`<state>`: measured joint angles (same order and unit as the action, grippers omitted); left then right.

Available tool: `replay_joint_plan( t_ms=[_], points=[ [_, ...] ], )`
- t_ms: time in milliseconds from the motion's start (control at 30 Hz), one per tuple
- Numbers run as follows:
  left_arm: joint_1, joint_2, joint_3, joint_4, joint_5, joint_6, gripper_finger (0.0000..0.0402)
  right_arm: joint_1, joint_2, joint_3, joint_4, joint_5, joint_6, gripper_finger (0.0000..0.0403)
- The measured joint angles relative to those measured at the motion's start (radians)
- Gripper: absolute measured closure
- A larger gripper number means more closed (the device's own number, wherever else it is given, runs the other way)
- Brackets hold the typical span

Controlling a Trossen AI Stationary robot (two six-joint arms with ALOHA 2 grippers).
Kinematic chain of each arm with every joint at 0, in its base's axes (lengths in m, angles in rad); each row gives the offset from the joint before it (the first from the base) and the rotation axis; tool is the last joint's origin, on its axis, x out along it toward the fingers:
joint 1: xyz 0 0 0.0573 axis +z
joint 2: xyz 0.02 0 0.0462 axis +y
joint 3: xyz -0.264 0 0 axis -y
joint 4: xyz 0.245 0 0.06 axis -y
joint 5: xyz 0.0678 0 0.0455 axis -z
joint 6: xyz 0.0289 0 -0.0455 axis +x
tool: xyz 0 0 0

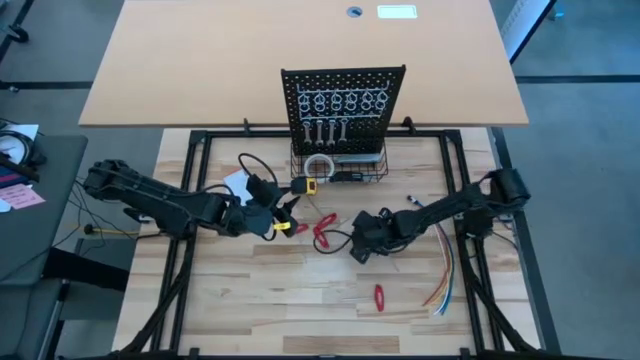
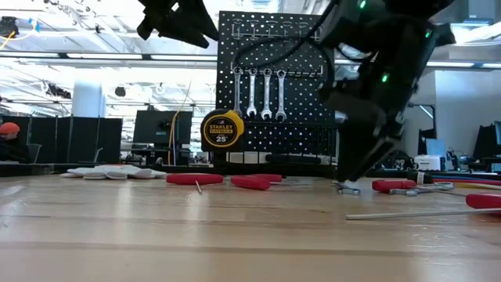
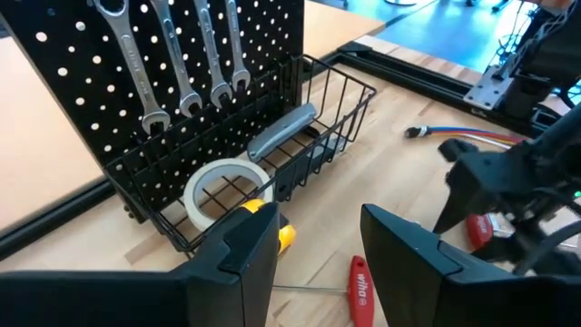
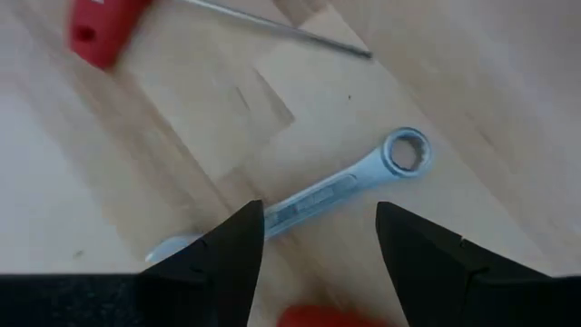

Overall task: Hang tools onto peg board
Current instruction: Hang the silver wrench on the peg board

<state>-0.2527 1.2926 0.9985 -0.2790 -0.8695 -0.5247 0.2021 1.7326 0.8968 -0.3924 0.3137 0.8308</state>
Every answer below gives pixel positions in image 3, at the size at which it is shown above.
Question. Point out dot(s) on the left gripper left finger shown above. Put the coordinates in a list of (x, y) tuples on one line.
[(136, 300)]

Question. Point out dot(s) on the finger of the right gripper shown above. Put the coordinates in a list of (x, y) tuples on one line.
[(457, 149), (454, 206)]

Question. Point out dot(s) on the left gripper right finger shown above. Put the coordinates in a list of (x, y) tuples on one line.
[(431, 290)]

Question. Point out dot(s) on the cream masking tape roll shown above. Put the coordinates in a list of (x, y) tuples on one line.
[(195, 191)]

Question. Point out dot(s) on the yellow black tape measure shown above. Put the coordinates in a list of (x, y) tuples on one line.
[(286, 236)]

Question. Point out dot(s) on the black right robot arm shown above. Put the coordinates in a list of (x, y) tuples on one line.
[(554, 54)]

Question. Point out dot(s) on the black metal pegboard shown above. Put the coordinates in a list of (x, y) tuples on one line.
[(59, 45)]

